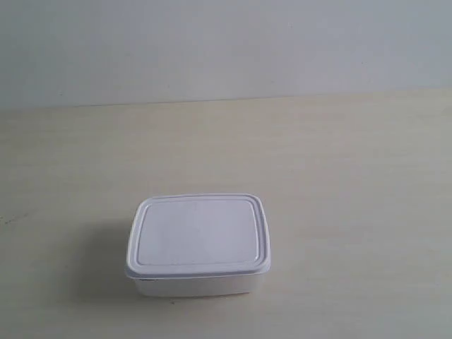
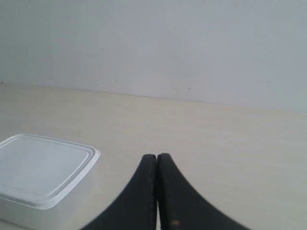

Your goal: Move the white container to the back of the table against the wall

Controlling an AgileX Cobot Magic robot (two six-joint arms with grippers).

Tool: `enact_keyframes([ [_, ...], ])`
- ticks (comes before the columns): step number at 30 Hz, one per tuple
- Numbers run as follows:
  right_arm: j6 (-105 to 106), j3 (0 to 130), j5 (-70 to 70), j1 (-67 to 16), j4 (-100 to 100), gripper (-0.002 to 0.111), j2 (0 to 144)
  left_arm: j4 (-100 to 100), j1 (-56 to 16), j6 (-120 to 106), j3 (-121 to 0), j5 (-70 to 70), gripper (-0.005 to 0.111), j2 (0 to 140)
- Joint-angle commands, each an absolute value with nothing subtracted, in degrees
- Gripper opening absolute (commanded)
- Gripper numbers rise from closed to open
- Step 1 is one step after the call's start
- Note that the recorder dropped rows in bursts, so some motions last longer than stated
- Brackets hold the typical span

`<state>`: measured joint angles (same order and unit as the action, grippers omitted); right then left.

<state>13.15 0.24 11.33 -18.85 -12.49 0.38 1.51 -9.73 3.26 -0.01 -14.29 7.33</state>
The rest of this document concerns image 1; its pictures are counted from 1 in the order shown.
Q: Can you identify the white lidded plastic container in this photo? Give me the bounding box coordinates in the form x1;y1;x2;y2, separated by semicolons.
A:
125;193;271;298

